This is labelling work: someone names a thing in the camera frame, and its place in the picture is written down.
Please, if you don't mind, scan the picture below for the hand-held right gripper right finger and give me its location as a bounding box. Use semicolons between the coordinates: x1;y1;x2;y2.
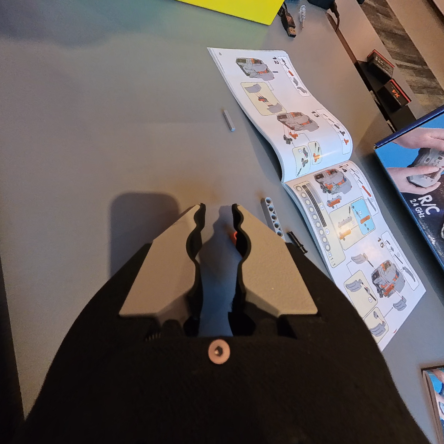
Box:
231;203;320;336

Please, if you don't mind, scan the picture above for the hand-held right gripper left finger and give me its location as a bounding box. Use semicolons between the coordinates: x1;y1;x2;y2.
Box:
119;203;206;336

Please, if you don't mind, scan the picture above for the long black pin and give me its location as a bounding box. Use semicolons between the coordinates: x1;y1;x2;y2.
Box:
287;231;307;254

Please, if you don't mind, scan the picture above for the yellow plastic bin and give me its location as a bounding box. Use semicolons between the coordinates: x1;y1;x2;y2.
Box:
175;0;285;25

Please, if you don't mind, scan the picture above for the grey holed beam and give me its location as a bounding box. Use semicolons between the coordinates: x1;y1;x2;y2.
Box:
261;197;286;241

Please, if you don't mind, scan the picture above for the open instruction booklet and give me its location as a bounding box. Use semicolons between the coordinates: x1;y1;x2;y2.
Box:
207;47;426;352

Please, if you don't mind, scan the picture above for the blue toy robot box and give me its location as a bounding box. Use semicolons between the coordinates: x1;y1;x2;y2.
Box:
374;108;444;271

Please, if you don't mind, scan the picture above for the blue cover booklet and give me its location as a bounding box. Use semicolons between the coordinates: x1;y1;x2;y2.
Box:
421;364;444;444

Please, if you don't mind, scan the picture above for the black power adapter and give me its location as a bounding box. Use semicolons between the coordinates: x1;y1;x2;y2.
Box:
309;0;342;32

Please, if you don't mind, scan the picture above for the black desk cable tray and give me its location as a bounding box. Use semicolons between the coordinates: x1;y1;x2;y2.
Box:
354;59;417;132

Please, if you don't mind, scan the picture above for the black USB cable plug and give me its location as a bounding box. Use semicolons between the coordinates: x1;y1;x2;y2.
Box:
277;3;298;38

